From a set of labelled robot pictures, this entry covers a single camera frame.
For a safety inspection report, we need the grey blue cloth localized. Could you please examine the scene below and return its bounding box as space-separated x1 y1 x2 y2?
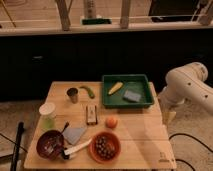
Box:
63 127 87 145

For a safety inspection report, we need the green base stand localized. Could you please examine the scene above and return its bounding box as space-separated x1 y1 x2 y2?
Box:
82 18 111 25

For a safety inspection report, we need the orange apple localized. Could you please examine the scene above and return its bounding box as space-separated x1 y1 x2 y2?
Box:
105 116 118 129

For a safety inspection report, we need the green plastic tray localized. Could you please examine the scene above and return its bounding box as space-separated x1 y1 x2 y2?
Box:
102 74 154 109

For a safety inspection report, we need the white handled knife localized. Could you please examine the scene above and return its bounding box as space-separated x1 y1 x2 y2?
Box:
61 139 91 160

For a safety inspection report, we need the orange bowl with nuts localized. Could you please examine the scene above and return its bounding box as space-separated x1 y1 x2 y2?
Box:
88 131 121 164

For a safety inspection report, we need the metal cup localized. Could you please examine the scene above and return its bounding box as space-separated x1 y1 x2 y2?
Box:
67 88 78 103

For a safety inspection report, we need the small wooden block toy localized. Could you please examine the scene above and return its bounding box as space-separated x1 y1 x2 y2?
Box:
86 105 97 125

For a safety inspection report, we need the blue grey sponge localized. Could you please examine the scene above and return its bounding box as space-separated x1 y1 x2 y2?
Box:
123 90 141 102

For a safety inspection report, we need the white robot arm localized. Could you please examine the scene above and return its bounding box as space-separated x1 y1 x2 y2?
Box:
158 62 213 125

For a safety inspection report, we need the black spoon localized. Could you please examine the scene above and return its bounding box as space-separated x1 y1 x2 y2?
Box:
61 122 69 134

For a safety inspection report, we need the black floor cable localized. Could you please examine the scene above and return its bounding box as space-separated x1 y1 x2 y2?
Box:
168 132 213 171

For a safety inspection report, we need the dark red bowl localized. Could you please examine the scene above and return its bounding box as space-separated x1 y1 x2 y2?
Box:
36 130 64 160

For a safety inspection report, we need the yellow corn cob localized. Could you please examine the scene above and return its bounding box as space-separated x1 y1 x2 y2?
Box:
108 82 123 95

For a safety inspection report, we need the black pole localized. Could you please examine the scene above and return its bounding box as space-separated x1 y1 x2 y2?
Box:
10 122 24 171

